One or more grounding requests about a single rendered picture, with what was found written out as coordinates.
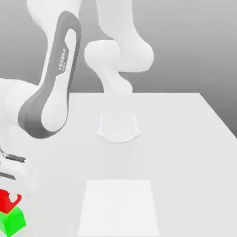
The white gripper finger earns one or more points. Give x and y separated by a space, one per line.
13 197

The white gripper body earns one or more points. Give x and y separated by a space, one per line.
20 177

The small red cube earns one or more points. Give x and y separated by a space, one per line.
4 202

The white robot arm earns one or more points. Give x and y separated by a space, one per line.
61 55

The small green cube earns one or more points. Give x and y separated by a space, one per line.
13 221

